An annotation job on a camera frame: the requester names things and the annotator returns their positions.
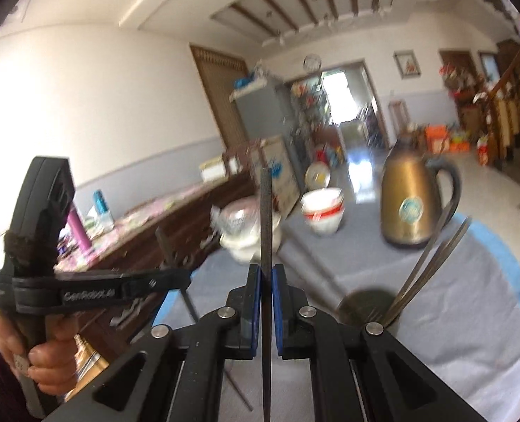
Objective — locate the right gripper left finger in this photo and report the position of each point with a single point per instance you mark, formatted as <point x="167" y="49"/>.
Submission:
<point x="174" y="375"/>

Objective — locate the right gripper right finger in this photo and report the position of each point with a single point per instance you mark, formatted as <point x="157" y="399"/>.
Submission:
<point x="358" y="373"/>

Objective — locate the person's left hand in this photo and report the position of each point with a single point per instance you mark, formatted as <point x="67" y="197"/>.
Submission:
<point x="52" y="364"/>

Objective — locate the grey utensil holder cup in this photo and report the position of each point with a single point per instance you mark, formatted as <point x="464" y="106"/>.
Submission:
<point x="363" y="306"/>

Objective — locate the purple thermos bottle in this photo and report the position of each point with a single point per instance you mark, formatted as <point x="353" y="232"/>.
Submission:
<point x="78" y="231"/>

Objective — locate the checkered cabinet cloth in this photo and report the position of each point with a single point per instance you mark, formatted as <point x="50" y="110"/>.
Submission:
<point x="131" y="224"/>

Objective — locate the teal thermos bottle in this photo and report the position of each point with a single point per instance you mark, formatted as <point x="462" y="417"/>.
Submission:
<point x="103" y="211"/>

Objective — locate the blue table cover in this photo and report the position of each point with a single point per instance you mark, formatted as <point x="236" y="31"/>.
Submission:
<point x="479" y="284"/>

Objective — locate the dark carved wooden cabinet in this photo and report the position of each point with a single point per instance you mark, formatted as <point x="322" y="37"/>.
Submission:
<point x="190" y="240"/>

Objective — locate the white basin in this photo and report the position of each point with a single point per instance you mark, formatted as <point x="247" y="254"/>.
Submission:
<point x="246" y="247"/>

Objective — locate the stacked red white bowls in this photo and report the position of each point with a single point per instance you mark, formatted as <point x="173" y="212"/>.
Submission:
<point x="323" y="210"/>

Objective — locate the clear plastic bag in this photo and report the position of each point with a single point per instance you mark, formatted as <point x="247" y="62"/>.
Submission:
<point x="238" y="219"/>

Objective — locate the bronze electric kettle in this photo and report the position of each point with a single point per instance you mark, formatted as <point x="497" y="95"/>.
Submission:
<point x="419" y="194"/>

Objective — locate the small white fan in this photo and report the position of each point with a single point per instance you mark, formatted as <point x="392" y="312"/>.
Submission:
<point x="318" y="175"/>

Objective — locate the orange cardboard box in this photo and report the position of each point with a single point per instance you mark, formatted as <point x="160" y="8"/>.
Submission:
<point x="437" y="138"/>

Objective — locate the grey refrigerator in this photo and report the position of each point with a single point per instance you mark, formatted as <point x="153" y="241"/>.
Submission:
<point x="268" y="108"/>

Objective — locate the brown window blind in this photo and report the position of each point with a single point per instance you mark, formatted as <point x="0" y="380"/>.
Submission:
<point x="218" y="71"/>

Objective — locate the wooden staircase railing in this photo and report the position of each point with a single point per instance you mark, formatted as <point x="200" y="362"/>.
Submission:
<point x="500" y="108"/>

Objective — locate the framed flower picture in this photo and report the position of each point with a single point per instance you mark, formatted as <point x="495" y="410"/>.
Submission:
<point x="407" y="64"/>

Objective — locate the wooden chair by wall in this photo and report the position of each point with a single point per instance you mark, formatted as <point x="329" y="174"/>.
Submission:
<point x="400" y="116"/>

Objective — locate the round wall clock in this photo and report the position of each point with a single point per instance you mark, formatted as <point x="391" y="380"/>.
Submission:
<point x="312" y="63"/>

